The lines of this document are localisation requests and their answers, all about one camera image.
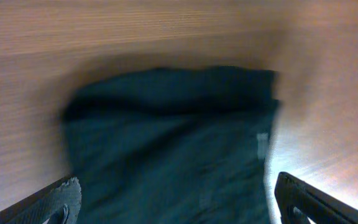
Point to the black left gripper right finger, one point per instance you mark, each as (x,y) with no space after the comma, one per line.
(301,203)

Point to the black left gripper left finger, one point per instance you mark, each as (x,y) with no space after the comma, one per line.
(58,203)

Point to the black shorts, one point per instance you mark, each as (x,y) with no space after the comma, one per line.
(172,146)

